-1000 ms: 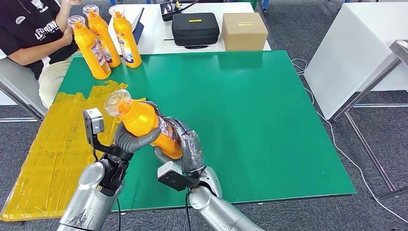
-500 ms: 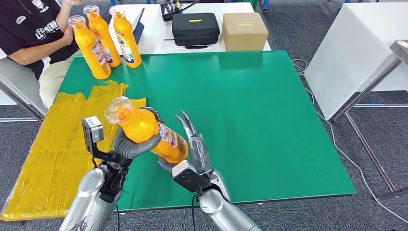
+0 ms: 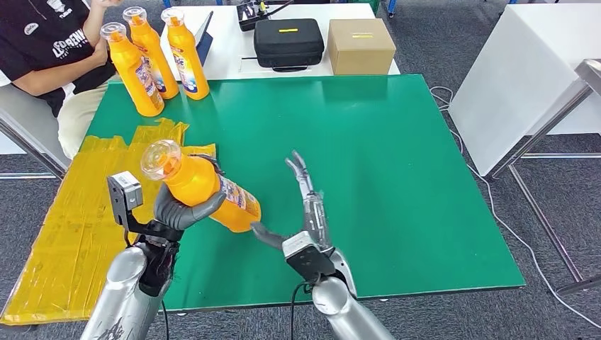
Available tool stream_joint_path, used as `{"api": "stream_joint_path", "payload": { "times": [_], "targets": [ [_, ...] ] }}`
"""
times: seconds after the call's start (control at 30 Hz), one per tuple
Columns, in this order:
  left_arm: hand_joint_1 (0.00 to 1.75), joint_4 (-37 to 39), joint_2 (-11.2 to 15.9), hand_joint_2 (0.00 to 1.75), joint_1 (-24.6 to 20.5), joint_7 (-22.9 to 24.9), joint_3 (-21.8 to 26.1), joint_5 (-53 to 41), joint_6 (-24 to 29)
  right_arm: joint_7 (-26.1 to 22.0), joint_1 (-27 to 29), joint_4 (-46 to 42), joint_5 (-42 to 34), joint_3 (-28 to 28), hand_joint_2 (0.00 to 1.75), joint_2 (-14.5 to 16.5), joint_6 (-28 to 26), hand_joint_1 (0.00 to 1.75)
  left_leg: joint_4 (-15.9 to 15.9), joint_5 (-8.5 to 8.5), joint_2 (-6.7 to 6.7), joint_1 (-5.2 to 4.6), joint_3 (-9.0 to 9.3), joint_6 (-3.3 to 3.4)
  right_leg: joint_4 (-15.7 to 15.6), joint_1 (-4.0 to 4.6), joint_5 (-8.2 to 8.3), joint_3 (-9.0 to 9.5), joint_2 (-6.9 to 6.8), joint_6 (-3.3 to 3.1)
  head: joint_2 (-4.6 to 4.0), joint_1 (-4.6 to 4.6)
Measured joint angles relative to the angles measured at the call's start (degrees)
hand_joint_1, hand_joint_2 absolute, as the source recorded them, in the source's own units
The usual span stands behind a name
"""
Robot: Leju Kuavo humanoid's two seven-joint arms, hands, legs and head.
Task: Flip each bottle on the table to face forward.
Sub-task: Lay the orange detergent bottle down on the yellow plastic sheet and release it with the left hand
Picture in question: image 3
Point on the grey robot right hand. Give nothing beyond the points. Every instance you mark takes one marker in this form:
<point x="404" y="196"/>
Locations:
<point x="315" y="216"/>

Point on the grey metal bench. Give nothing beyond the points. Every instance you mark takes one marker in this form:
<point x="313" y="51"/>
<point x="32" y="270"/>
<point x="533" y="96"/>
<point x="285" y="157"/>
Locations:
<point x="26" y="129"/>

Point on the black carrying case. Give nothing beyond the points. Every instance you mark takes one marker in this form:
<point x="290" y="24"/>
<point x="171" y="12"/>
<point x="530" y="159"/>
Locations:
<point x="288" y="43"/>

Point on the yellow plastic sheet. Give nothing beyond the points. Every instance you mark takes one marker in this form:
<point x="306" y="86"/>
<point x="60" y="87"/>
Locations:
<point x="70" y="244"/>

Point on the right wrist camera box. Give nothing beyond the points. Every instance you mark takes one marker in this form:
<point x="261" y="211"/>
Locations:
<point x="307" y="255"/>

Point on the green table board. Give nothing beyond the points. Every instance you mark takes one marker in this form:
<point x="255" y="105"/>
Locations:
<point x="352" y="141"/>

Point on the tablet in blue case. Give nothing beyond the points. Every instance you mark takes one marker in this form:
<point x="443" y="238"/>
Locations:
<point x="205" y="42"/>

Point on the brown cardboard box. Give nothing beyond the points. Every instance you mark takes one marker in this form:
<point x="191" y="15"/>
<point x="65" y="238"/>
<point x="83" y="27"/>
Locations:
<point x="361" y="49"/>

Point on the large white table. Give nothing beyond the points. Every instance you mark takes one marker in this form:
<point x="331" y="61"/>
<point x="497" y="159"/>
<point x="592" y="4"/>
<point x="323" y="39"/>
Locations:
<point x="516" y="83"/>

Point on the person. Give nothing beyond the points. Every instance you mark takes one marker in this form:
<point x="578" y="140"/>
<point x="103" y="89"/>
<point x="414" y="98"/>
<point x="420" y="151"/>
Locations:
<point x="33" y="49"/>

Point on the black remote controller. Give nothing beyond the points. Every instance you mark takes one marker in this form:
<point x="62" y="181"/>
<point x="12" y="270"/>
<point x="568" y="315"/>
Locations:
<point x="248" y="14"/>

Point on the grey metal table frame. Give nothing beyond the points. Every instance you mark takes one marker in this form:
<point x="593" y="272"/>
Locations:
<point x="558" y="109"/>

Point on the orange detergent bottle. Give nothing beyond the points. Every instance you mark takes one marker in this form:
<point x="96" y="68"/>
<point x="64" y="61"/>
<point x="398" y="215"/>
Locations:
<point x="155" y="49"/>
<point x="197" y="183"/>
<point x="134" y="72"/>
<point x="188" y="58"/>

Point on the green plastic crate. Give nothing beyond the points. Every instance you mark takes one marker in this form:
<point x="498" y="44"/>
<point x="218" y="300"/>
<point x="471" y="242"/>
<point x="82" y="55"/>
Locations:
<point x="363" y="3"/>

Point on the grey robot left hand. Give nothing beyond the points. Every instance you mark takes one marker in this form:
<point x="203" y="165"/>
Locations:
<point x="183" y="216"/>

